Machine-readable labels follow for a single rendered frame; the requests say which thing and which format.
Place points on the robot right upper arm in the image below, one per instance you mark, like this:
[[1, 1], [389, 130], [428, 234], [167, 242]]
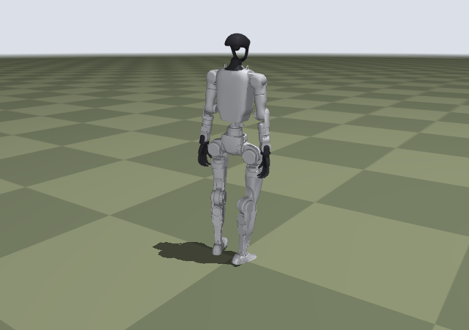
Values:
[[259, 82]]

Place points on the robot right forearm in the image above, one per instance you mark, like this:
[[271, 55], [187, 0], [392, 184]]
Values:
[[264, 134]]

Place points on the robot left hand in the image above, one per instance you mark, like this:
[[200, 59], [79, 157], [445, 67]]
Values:
[[203, 151]]

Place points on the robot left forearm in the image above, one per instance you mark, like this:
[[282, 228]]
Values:
[[206, 125]]

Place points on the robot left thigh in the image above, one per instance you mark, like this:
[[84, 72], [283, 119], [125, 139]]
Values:
[[219, 163]]

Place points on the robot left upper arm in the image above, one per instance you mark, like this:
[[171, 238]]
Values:
[[211, 105]]

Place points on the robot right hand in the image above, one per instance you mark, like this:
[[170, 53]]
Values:
[[265, 162]]

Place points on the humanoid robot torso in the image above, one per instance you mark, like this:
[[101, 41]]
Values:
[[235, 102]]

